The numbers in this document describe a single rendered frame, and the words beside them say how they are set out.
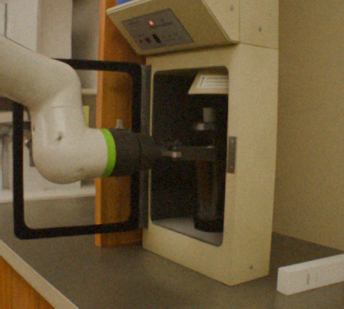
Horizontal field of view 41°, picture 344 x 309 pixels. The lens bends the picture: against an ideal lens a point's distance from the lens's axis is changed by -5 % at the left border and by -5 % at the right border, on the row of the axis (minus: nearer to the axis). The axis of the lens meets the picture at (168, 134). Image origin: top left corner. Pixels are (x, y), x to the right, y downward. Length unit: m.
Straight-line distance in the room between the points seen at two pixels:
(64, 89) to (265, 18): 0.41
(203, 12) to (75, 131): 0.31
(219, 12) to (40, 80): 0.34
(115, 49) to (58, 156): 0.43
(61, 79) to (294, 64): 0.73
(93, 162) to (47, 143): 0.09
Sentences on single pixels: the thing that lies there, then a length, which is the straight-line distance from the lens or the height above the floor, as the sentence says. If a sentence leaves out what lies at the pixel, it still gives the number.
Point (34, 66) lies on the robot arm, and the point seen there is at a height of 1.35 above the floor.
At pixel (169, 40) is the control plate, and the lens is 1.00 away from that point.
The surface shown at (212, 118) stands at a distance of 1.03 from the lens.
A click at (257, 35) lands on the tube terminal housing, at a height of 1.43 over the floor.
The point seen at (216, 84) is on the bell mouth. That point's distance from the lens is 0.99.
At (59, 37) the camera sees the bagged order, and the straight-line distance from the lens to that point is 2.21.
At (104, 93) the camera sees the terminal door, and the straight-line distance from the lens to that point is 1.09.
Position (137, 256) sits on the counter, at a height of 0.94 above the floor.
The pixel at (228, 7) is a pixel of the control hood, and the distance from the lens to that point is 0.89.
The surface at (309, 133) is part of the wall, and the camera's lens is 1.32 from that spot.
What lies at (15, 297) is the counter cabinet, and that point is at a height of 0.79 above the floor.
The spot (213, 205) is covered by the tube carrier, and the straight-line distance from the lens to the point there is 1.04.
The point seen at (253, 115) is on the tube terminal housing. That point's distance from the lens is 0.92.
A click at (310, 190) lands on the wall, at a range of 1.33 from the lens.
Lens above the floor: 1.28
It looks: 3 degrees down
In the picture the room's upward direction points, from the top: 1 degrees clockwise
